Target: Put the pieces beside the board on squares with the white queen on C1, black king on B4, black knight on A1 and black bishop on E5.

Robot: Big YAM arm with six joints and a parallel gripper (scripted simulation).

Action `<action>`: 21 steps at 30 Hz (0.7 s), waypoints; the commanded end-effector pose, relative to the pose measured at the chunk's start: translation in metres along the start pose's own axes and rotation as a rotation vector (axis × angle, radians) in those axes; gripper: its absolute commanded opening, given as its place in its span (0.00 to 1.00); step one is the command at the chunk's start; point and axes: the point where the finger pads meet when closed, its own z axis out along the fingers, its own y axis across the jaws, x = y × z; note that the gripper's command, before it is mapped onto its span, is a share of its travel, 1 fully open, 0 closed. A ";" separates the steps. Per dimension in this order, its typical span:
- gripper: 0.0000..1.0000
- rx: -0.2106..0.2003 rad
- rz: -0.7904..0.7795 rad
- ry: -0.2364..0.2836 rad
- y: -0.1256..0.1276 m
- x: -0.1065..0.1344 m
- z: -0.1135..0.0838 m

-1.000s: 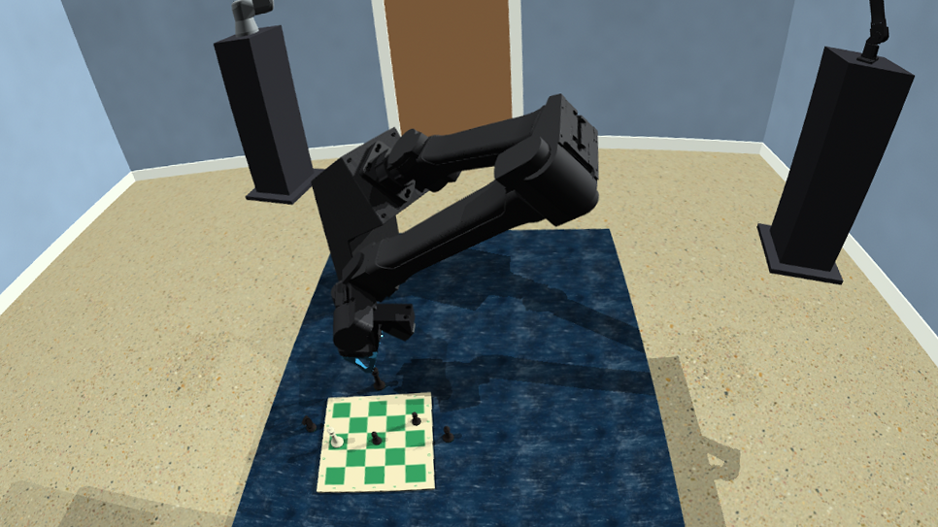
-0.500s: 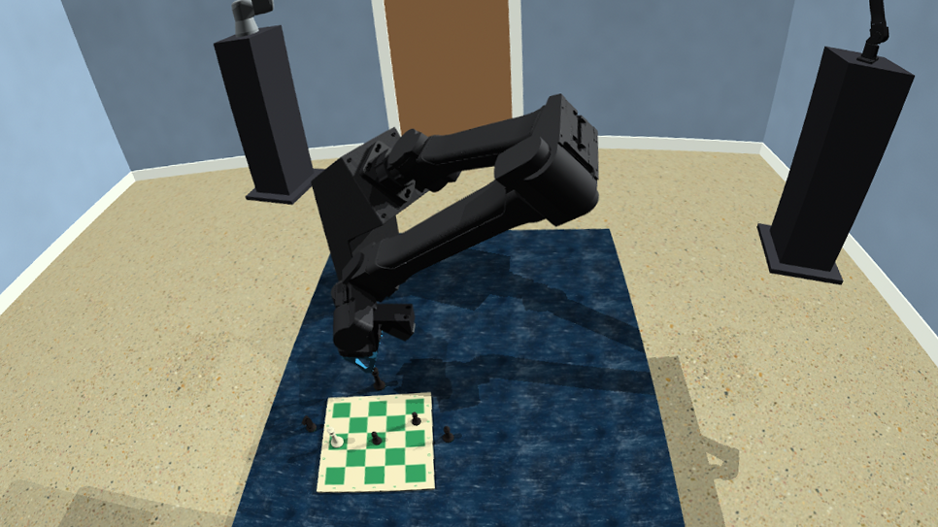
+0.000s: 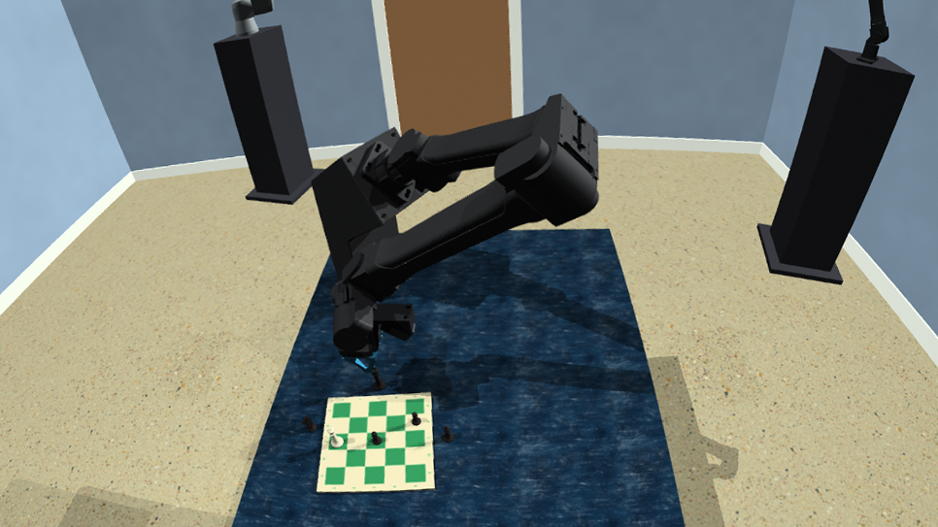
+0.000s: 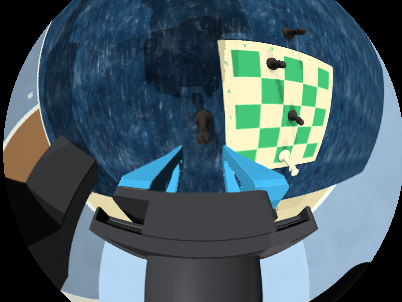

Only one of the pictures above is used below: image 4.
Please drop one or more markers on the white chess queen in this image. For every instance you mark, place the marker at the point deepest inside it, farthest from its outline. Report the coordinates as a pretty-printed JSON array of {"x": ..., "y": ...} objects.
[{"x": 284, "y": 156}]

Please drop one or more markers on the green and cream chessboard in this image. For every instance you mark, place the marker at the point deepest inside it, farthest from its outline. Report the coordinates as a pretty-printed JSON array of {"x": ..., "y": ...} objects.
[{"x": 257, "y": 101}]

